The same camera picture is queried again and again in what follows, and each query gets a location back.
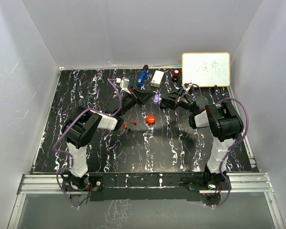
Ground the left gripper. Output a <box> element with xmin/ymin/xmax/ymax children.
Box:
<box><xmin>118</xmin><ymin>86</ymin><xmax>156</xmax><ymax>117</ymax></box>

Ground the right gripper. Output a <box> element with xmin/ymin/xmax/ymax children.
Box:
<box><xmin>159</xmin><ymin>87</ymin><xmax>196</xmax><ymax>114</ymax></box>

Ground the purple earbud case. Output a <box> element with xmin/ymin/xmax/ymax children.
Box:
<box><xmin>153</xmin><ymin>94</ymin><xmax>162</xmax><ymax>104</ymax></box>

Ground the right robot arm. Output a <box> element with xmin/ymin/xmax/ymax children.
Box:
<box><xmin>160</xmin><ymin>85</ymin><xmax>244</xmax><ymax>189</ymax></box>

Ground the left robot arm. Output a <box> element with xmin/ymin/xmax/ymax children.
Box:
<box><xmin>61</xmin><ymin>87</ymin><xmax>155</xmax><ymax>190</ymax></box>

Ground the orange earbud case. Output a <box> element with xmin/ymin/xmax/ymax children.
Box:
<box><xmin>146</xmin><ymin>115</ymin><xmax>155</xmax><ymax>125</ymax></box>

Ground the blue black tool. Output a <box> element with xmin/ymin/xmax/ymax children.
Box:
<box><xmin>136</xmin><ymin>64</ymin><xmax>149</xmax><ymax>87</ymax></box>

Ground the white box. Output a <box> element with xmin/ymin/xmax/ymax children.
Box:
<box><xmin>151</xmin><ymin>70</ymin><xmax>164</xmax><ymax>88</ymax></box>

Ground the red black button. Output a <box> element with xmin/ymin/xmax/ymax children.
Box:
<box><xmin>172</xmin><ymin>69</ymin><xmax>179</xmax><ymax>81</ymax></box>

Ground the white whiteboard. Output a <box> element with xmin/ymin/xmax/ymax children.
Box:
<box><xmin>182</xmin><ymin>52</ymin><xmax>231</xmax><ymax>87</ymax></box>

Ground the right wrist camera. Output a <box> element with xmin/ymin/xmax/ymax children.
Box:
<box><xmin>182</xmin><ymin>83</ymin><xmax>193</xmax><ymax>94</ymax></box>

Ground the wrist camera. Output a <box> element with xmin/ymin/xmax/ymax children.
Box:
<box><xmin>182</xmin><ymin>83</ymin><xmax>193</xmax><ymax>94</ymax></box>
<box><xmin>116</xmin><ymin>77</ymin><xmax>129</xmax><ymax>92</ymax></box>

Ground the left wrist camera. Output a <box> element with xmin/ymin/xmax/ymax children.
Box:
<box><xmin>116</xmin><ymin>77</ymin><xmax>129</xmax><ymax>92</ymax></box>

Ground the aluminium rail frame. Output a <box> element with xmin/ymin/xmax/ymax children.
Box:
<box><xmin>16</xmin><ymin>172</ymin><xmax>284</xmax><ymax>229</ymax></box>

